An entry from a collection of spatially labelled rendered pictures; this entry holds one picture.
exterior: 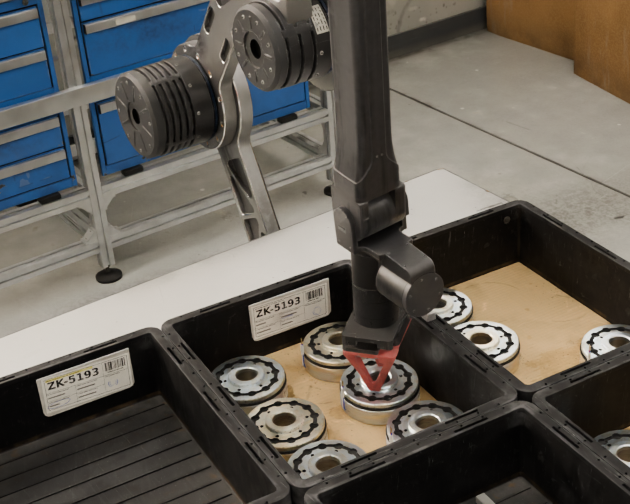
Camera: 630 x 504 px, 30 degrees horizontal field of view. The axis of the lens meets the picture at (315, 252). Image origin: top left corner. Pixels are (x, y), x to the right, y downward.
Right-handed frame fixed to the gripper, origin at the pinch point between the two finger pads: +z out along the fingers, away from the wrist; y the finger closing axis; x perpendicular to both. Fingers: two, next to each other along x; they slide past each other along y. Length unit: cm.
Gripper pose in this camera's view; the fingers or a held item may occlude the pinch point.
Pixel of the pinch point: (379, 373)
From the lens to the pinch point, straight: 153.9
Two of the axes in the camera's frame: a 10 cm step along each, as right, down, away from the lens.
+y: 3.0, -5.1, 8.1
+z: 0.6, 8.5, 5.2
